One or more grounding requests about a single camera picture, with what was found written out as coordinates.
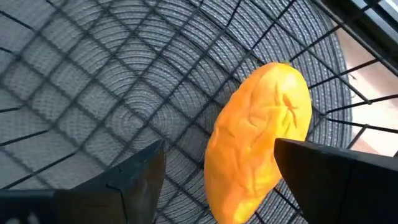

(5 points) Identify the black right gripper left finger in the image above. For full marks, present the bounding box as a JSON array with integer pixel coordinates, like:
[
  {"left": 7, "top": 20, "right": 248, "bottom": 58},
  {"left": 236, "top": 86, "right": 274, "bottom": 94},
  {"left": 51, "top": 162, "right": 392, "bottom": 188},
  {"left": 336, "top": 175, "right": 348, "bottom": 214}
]
[{"left": 0, "top": 139, "right": 167, "bottom": 224}]

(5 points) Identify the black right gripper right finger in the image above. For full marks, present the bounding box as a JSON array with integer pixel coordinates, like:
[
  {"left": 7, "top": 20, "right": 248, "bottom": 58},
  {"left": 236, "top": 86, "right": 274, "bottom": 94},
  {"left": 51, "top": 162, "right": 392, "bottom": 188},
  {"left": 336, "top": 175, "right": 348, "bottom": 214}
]
[{"left": 273, "top": 138, "right": 398, "bottom": 224}]

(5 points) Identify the grey round woven placemat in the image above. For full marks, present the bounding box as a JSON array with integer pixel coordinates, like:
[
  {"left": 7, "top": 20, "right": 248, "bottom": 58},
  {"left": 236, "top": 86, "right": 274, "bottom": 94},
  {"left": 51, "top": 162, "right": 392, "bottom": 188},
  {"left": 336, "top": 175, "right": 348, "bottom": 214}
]
[{"left": 0, "top": 0, "right": 354, "bottom": 224}]

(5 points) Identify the black wire basket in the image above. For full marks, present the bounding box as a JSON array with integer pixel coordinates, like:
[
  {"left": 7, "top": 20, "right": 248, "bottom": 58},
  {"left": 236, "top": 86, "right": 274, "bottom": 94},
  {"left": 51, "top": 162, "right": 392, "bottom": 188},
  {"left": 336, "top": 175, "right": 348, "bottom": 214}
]
[{"left": 0, "top": 0, "right": 398, "bottom": 224}]

